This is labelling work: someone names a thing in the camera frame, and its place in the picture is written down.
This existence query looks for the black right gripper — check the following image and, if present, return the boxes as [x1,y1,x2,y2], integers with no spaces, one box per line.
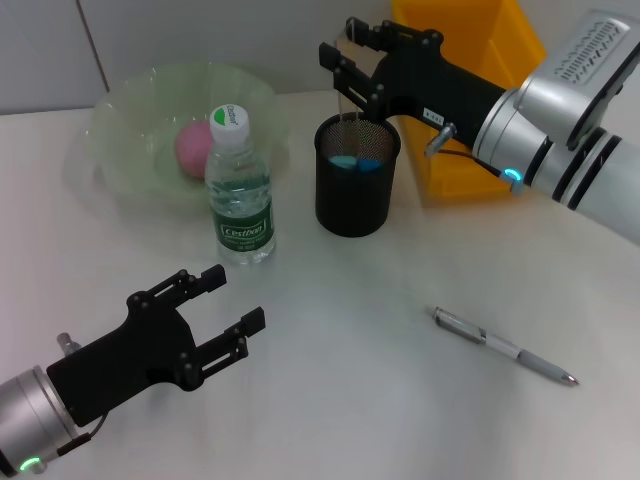
[318,17,507,151]

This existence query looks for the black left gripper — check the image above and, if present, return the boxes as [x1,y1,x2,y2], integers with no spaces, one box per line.
[47,264,266,427]

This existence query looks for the blue cyan scissors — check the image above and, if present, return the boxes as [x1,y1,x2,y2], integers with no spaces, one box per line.
[328,154,385,175]

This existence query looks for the clear green-label water bottle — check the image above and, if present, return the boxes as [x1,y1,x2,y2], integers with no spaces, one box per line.
[204,103,278,267]

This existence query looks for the pink toy peach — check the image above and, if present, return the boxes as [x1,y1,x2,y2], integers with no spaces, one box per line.
[174,119,214,182]

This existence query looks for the grey white pen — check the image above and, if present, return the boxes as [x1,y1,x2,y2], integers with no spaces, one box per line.
[428,305,582,387]

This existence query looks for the black mesh pen holder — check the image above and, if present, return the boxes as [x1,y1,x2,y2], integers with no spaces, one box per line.
[313,111,402,239]

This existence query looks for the translucent green fruit plate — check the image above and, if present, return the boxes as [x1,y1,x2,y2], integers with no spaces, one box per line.
[79,62,292,211]

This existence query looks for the yellow plastic bin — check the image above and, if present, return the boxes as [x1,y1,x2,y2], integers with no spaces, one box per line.
[390,0,549,200]

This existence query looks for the right arm cable with plugs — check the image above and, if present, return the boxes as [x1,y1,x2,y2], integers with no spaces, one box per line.
[424,122,507,180]

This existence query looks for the arm cable with plugs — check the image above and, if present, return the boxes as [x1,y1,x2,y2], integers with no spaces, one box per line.
[56,332,110,457]
[424,122,507,180]

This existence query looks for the left arm cable with plugs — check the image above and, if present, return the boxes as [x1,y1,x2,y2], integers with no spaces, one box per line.
[56,332,110,457]

